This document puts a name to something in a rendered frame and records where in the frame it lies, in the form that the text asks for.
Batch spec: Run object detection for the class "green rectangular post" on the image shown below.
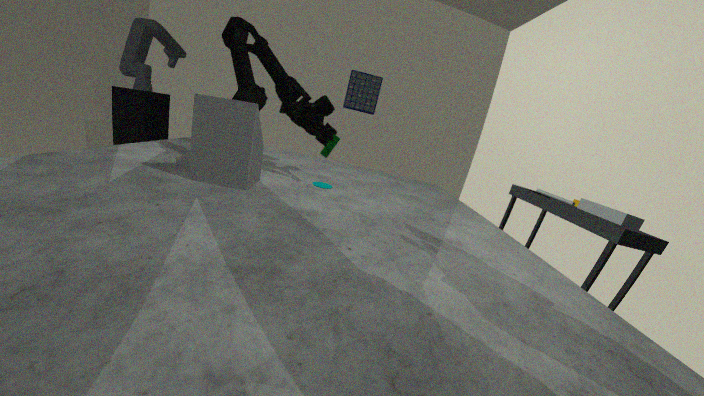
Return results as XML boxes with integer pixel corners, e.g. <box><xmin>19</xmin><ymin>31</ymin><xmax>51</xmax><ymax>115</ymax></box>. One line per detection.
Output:
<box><xmin>320</xmin><ymin>134</ymin><xmax>340</xmax><ymax>157</ymax></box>

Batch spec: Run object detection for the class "teal circle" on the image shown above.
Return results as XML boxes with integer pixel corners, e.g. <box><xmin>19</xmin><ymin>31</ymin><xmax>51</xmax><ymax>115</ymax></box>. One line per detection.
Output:
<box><xmin>312</xmin><ymin>182</ymin><xmax>332</xmax><ymax>189</ymax></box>

